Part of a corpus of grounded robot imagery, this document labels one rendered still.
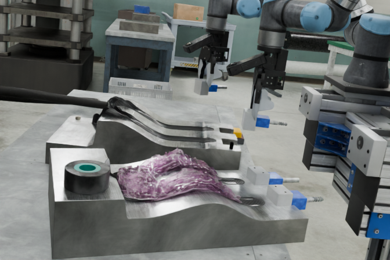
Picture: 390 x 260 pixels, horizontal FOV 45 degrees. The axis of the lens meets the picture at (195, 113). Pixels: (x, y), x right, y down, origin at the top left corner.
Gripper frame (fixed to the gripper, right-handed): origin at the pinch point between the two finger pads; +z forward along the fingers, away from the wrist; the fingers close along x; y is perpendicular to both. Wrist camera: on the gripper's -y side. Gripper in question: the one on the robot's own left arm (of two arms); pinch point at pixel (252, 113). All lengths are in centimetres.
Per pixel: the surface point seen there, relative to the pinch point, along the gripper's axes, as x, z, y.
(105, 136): -20.1, 5.6, -38.8
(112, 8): 620, 9, -160
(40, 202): -42, 15, -47
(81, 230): -61, 9, -34
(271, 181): -30.1, 8.6, 3.0
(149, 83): 334, 63, -64
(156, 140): -17.9, 6.0, -25.7
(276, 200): -41.7, 8.2, 2.4
